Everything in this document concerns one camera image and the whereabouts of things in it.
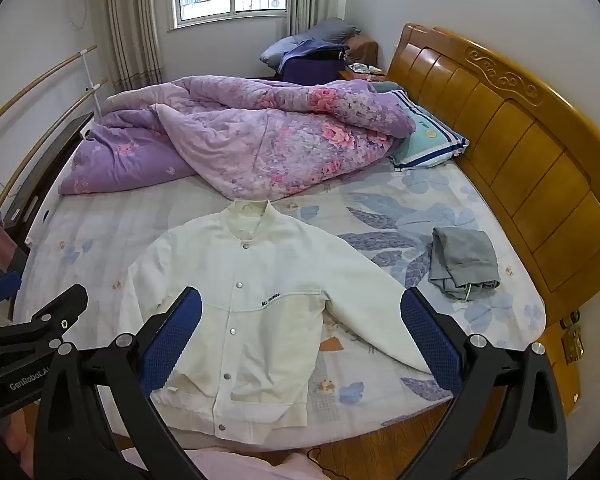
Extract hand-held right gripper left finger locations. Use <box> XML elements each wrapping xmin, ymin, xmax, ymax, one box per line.
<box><xmin>34</xmin><ymin>287</ymin><xmax>206</xmax><ymax>480</ymax></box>

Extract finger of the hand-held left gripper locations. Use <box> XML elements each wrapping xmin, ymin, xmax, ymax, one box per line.
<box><xmin>27</xmin><ymin>284</ymin><xmax>89</xmax><ymax>347</ymax></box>
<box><xmin>0</xmin><ymin>271</ymin><xmax>22</xmax><ymax>312</ymax></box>

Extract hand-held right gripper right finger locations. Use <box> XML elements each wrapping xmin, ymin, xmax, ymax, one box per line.
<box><xmin>401</xmin><ymin>287</ymin><xmax>570</xmax><ymax>480</ymax></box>

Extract white jacket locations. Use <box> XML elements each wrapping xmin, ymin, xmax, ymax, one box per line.
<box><xmin>119</xmin><ymin>199</ymin><xmax>433</xmax><ymax>433</ymax></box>

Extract person's left forearm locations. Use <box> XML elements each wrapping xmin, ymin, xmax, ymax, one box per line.
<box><xmin>0</xmin><ymin>400</ymin><xmax>38</xmax><ymax>480</ymax></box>

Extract grey folded pants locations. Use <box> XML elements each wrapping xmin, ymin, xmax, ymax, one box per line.
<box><xmin>428</xmin><ymin>226</ymin><xmax>502</xmax><ymax>302</ymax></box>

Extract dark wooden footboard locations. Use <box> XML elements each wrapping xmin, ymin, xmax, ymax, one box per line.
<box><xmin>2</xmin><ymin>112</ymin><xmax>95</xmax><ymax>256</ymax></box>

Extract person's pink pants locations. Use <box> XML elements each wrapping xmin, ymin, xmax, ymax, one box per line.
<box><xmin>120</xmin><ymin>447</ymin><xmax>326</xmax><ymax>480</ymax></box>

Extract bed with floral sheet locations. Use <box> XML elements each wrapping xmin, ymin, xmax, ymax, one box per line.
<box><xmin>15</xmin><ymin>155</ymin><xmax>548</xmax><ymax>448</ymax></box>

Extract teal striped pillow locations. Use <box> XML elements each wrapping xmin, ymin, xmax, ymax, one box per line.
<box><xmin>370</xmin><ymin>82</ymin><xmax>470</xmax><ymax>170</ymax></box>

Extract wooden headboard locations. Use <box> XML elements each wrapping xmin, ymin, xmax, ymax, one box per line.
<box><xmin>386</xmin><ymin>22</ymin><xmax>600</xmax><ymax>321</ymax></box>

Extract purple floral quilt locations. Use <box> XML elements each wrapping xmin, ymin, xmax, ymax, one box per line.
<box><xmin>59</xmin><ymin>75</ymin><xmax>417</xmax><ymax>202</ymax></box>

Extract wooden nightstand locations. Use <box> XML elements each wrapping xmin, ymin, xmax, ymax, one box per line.
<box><xmin>339</xmin><ymin>62</ymin><xmax>387</xmax><ymax>82</ymax></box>

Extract dark purple cloth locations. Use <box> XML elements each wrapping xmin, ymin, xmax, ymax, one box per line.
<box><xmin>279</xmin><ymin>45</ymin><xmax>352</xmax><ymax>85</ymax></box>

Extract grey pillow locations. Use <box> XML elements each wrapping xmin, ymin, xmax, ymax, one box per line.
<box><xmin>259</xmin><ymin>17</ymin><xmax>361</xmax><ymax>65</ymax></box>

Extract brass bed bracket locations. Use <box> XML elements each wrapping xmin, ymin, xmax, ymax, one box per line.
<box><xmin>560</xmin><ymin>310</ymin><xmax>585</xmax><ymax>367</ymax></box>

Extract white rack post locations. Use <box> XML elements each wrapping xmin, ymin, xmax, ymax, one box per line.
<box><xmin>81</xmin><ymin>50</ymin><xmax>101</xmax><ymax>126</ymax></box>

